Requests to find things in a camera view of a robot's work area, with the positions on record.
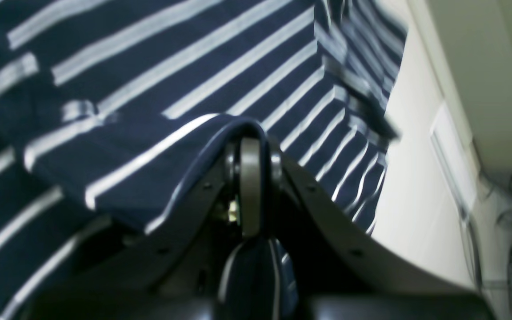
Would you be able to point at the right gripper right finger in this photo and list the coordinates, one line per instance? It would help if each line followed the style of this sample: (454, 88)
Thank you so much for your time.
(343, 274)

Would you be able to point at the navy white striped T-shirt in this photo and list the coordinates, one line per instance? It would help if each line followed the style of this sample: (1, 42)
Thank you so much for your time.
(110, 108)

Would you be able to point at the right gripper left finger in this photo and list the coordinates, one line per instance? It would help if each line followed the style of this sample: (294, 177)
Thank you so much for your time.
(175, 272)

